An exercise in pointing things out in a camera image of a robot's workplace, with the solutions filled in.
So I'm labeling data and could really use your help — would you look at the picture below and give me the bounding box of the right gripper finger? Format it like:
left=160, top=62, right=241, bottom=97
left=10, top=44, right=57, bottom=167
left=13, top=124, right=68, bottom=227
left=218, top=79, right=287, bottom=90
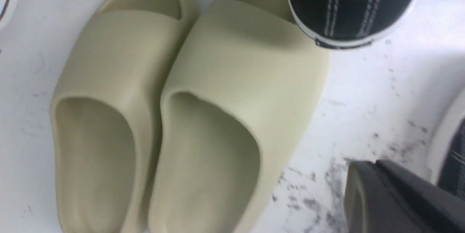
left=344, top=160, right=465, bottom=233

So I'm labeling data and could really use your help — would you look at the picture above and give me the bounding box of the black canvas sneaker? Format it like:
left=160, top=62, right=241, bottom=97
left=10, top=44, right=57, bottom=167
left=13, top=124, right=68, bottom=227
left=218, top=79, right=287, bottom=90
left=289, top=0, right=414, bottom=50
left=426, top=88, right=465, bottom=201

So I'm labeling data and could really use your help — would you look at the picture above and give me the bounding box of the right olive foam slide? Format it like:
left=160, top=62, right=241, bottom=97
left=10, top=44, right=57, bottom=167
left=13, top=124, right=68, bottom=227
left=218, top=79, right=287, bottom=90
left=149, top=0, right=329, bottom=233

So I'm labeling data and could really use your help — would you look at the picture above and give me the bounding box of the olive foam slide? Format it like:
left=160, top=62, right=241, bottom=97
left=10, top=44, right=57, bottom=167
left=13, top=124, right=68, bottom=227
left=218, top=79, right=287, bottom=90
left=149, top=0, right=329, bottom=233
left=50, top=0, right=200, bottom=233

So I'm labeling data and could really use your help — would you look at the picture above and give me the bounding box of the left olive foam slide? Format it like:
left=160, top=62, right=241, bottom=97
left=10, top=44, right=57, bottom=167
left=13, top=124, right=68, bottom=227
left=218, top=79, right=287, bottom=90
left=50, top=0, right=200, bottom=233

